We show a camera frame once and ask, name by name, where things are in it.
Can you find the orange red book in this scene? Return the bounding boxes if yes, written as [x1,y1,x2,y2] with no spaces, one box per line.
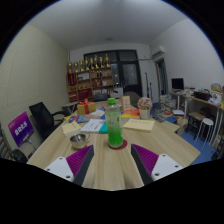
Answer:
[121,108,141,119]

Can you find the white book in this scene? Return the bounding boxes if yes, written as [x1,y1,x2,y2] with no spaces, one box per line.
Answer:
[79,118,106,134]

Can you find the yellow gift box, red ribbon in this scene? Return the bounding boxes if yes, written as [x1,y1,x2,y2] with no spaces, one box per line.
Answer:
[76,98,97,116]

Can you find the flat round red coaster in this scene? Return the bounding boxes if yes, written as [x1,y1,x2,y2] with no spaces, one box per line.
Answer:
[107,139,128,151]

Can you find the grey striped chair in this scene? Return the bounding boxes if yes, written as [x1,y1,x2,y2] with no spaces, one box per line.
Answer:
[0,123,29,164]

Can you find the white round stool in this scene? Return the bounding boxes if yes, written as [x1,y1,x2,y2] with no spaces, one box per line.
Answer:
[194,117,215,148]

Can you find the purple sign board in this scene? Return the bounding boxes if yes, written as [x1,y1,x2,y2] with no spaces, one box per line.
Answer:
[7,111,35,148]

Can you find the pink flowers in white pot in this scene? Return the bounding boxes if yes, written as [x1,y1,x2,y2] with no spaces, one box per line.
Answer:
[137,96,153,120]

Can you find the white wall air conditioner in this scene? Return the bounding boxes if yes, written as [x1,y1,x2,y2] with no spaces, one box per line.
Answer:
[150,45,166,58]

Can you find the long wooden side desk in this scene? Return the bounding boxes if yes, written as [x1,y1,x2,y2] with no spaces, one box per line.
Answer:
[168,89,224,148]

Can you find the dark wooden stool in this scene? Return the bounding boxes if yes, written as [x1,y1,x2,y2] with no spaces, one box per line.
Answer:
[186,111,205,133]

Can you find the blue patterned book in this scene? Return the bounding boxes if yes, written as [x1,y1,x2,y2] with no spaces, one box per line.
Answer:
[68,115,89,124]

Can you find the small steel cup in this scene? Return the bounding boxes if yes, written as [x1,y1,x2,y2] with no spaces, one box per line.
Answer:
[69,133,91,150]

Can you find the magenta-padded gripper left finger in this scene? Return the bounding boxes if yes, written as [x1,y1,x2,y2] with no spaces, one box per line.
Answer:
[43,144,95,187]

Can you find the black computer monitor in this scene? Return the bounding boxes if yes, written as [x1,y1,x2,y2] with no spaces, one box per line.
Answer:
[171,77,185,91]

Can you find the green drink bottle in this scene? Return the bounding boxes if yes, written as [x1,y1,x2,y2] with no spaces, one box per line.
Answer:
[104,97,124,149]

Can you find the black office chair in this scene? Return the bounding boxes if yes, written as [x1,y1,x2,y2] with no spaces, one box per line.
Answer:
[28,101,66,141]

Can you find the dark glass double door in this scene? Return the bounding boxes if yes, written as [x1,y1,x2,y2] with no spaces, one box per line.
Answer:
[83,49,143,99]

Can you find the small cream book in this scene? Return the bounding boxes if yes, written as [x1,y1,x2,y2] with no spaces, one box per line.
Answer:
[61,120,82,136]

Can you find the standing orange card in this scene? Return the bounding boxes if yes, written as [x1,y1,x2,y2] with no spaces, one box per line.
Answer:
[120,95,132,112]

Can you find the wooden shelf unit with trophies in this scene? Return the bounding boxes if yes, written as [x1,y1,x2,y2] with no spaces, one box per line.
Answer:
[66,53,114,103]

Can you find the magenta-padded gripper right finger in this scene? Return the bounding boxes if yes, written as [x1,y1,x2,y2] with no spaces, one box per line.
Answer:
[130,143,184,186]

